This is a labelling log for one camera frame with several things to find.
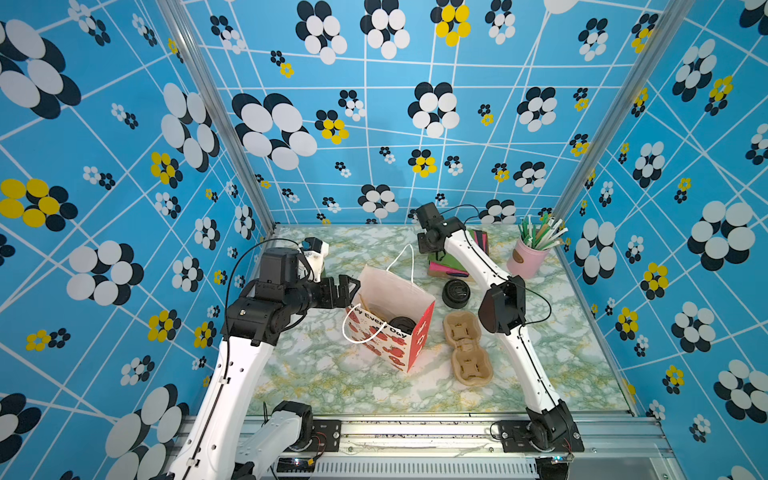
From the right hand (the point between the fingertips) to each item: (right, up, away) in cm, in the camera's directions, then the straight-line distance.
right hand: (432, 243), depth 104 cm
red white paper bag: (-15, -22, -15) cm, 31 cm away
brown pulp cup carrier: (+9, -35, -21) cm, 41 cm away
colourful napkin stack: (+3, -7, -4) cm, 9 cm away
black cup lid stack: (+6, -16, -10) cm, 20 cm away
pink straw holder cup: (+31, -6, -5) cm, 32 cm away
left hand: (-25, -10, -35) cm, 44 cm away
